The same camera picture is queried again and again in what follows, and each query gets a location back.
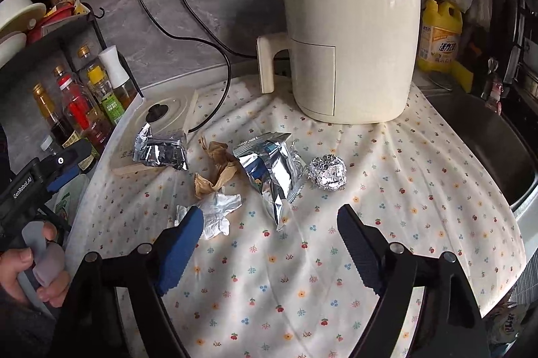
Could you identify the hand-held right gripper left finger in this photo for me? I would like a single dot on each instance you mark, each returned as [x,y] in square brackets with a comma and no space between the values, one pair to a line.
[178,253]

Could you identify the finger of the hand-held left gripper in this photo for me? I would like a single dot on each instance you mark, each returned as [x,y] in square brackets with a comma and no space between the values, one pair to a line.
[63,179]
[75,154]

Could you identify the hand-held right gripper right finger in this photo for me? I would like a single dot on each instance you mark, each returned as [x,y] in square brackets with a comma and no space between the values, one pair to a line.
[357,244]

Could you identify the white paper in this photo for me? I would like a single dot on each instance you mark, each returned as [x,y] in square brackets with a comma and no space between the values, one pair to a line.
[216,215]

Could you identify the foil ball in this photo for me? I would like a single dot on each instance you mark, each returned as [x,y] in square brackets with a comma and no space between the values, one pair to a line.
[328,172]

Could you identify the silver foil packet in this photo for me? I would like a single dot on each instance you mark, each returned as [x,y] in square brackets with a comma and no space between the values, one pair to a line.
[162,150]

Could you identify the brown paper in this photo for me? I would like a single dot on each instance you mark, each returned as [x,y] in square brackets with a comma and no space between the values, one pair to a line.
[216,173]

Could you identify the large silver snack packet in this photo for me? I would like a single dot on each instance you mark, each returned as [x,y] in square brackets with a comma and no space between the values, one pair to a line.
[269,173]

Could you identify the person's left hand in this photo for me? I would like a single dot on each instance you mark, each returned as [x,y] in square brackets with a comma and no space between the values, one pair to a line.
[14,274]

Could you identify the floral tablecloth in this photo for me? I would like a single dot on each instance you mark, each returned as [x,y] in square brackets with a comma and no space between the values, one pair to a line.
[315,257]

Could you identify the row of sauce bottles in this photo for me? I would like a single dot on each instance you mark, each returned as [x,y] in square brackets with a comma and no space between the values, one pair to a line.
[88,101]

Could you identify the cream flat appliance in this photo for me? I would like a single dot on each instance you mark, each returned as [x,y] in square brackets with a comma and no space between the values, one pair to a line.
[176,108]

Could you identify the black kitchen rack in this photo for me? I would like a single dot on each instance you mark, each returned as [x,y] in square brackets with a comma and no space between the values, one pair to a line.
[63,33]

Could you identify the small white bowl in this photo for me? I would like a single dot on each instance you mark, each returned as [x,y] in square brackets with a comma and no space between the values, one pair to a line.
[10,49]

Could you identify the large white bowl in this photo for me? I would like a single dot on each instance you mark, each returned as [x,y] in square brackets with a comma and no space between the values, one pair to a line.
[19,11]

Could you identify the snack packs on rack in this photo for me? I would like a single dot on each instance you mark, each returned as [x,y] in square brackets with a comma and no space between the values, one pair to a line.
[65,1]

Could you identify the steel sink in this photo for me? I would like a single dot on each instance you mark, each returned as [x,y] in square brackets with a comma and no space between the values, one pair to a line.
[483,139]

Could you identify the printed bags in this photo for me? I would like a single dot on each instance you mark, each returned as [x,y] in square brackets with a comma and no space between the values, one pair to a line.
[506,322]

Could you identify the cream air fryer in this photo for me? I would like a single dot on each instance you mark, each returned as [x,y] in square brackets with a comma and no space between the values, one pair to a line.
[353,47]

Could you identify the small pink bottle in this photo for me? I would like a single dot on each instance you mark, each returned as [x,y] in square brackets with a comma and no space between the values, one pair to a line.
[494,89]

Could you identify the yellow detergent bottle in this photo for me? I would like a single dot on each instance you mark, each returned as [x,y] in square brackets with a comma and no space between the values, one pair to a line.
[441,34]

